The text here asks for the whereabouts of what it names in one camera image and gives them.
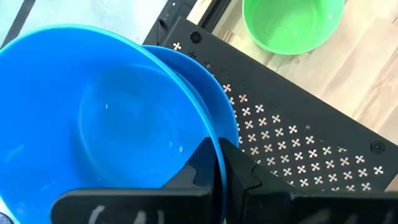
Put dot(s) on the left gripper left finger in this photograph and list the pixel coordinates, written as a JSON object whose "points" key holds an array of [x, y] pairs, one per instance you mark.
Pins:
{"points": [[140, 207]]}

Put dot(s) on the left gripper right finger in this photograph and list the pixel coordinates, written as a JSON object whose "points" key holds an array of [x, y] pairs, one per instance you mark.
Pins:
{"points": [[311, 208]]}

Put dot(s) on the blue plastic mini bowl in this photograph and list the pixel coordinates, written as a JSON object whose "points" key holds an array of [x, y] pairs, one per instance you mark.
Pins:
{"points": [[211, 93], [93, 124]]}

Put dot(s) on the green plastic mini bowl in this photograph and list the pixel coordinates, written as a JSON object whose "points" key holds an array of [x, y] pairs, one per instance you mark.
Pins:
{"points": [[292, 28]]}

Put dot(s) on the black perforated metal shelf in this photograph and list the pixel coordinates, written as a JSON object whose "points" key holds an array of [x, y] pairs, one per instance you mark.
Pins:
{"points": [[295, 124]]}

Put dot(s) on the black aluminium rig frame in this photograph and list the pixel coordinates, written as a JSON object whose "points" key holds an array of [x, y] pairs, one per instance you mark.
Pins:
{"points": [[217, 12]]}

